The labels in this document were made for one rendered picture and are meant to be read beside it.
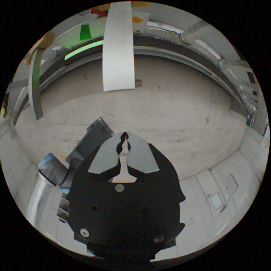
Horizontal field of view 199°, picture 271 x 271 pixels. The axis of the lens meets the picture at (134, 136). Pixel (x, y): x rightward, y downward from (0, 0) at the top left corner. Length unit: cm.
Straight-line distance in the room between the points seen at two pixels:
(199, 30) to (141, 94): 85
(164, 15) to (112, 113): 104
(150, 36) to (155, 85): 74
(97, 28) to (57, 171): 64
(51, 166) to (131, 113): 92
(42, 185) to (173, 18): 104
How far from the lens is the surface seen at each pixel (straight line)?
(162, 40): 34
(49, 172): 54
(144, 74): 98
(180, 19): 57
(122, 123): 101
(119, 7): 17
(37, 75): 30
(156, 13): 54
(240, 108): 270
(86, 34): 33
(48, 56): 42
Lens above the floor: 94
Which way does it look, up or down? 59 degrees down
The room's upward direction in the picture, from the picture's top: 175 degrees clockwise
